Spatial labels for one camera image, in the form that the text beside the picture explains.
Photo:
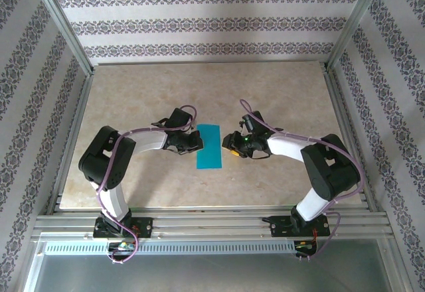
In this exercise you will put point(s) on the teal paper sheet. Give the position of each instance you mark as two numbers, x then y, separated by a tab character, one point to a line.
209	147

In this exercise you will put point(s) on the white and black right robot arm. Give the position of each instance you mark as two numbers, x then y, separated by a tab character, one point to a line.
332	169

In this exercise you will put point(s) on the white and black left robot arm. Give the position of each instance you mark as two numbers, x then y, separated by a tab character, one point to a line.
103	162

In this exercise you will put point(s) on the grey metal sheet panel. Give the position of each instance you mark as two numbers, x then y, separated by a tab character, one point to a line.
212	273

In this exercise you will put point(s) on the small connector circuit board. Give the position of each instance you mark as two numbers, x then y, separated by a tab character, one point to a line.
125	246
305	245

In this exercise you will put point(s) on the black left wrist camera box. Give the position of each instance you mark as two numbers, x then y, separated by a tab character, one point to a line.
181	117

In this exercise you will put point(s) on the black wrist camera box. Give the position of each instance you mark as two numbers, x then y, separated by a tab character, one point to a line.
253	121
181	117

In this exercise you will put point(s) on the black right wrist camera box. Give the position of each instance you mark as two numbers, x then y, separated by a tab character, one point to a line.
253	121

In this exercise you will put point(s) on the wide aluminium mounting rail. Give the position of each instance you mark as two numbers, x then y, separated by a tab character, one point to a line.
212	222

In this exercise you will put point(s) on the thin aluminium table edge rail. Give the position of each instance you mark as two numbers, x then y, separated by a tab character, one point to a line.
212	62

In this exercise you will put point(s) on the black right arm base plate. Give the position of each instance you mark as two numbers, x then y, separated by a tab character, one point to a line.
279	227

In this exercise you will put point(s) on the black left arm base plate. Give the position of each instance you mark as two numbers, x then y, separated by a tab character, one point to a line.
144	227

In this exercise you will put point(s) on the aluminium side rail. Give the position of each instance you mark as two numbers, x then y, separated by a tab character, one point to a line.
71	139
352	139

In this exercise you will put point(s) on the aluminium frame post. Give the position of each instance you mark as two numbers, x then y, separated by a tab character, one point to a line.
355	20
63	26

